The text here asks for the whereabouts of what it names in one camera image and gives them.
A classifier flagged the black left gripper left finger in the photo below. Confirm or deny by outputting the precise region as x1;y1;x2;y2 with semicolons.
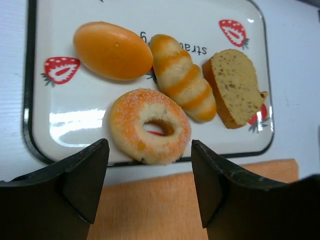
0;138;110;240

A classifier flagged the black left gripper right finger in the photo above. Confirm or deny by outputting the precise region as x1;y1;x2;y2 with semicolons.
191;140;320;240

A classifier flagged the sugared orange donut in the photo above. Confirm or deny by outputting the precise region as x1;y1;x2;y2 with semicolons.
108;88;192;165

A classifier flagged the brown bread slice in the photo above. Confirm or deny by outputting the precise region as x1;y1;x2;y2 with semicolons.
202;49;269;129

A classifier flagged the striped orange bread roll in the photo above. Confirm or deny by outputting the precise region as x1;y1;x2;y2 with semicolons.
149;34;217;123

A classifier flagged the orange cloth placemat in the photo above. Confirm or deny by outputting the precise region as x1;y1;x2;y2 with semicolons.
86;158;299;240

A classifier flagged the white strawberry print tray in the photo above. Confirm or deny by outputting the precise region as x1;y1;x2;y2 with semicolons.
23;0;271;167

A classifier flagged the smooth oval orange bun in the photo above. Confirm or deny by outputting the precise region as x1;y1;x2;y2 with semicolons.
73;21;154;81

